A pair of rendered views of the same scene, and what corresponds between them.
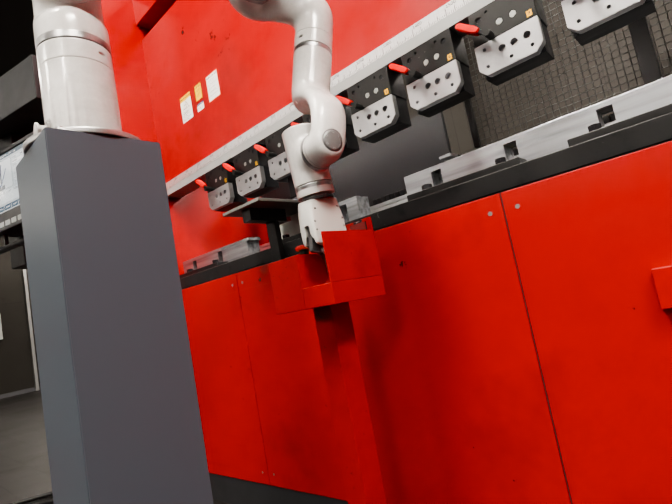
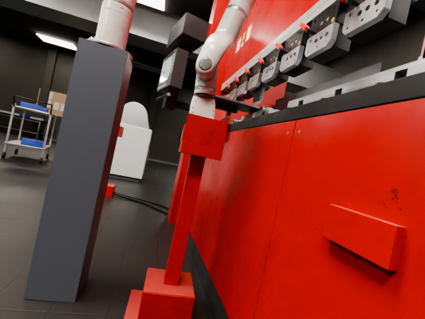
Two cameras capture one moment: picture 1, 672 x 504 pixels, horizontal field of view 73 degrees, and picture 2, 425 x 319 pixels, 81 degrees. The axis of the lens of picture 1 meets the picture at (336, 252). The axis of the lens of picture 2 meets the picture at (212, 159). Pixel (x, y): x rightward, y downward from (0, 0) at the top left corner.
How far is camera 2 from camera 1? 0.65 m
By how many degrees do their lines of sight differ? 35
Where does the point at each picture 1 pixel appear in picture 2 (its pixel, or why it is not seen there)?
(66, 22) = not seen: outside the picture
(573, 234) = (312, 161)
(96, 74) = (114, 17)
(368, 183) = not seen: hidden behind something
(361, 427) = (183, 220)
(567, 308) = (292, 210)
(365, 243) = (218, 128)
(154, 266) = (105, 104)
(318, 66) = (228, 20)
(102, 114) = (110, 35)
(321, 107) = (207, 43)
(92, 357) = (67, 130)
